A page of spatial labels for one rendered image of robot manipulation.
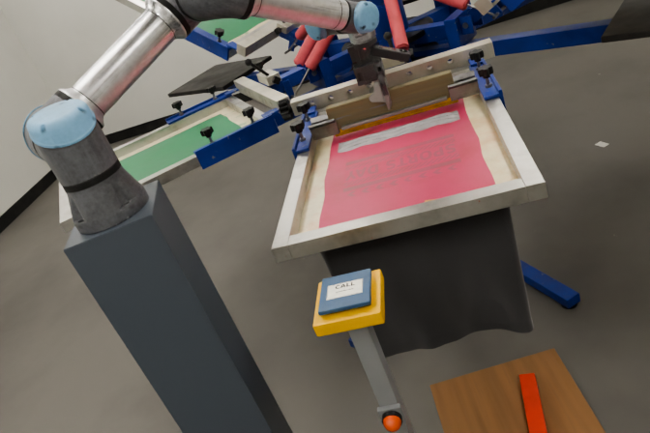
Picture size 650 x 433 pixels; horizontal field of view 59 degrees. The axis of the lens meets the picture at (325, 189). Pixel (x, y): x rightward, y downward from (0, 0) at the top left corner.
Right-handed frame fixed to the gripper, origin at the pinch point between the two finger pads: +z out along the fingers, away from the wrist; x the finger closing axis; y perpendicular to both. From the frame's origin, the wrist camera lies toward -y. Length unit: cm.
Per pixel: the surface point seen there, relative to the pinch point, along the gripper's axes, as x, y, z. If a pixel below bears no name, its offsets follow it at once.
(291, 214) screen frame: 48, 26, 3
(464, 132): 21.3, -17.9, 6.4
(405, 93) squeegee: 1.5, -5.1, -1.8
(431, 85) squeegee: 1.5, -12.8, -1.8
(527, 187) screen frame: 61, -26, 3
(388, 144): 15.3, 2.8, 6.4
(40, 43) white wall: -412, 361, -21
